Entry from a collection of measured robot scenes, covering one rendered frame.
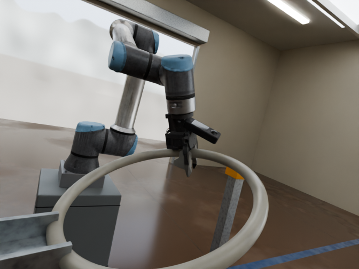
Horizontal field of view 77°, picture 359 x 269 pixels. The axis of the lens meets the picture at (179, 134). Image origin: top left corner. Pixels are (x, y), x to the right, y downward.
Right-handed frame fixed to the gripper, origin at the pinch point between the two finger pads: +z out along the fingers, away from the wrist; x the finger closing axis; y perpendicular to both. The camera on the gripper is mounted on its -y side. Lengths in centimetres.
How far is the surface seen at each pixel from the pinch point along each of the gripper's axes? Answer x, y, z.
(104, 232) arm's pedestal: -9, 58, 51
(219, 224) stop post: -66, 9, 82
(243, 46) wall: -653, 66, -40
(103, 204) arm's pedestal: -12, 57, 34
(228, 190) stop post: -74, 3, 57
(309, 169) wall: -550, -116, 284
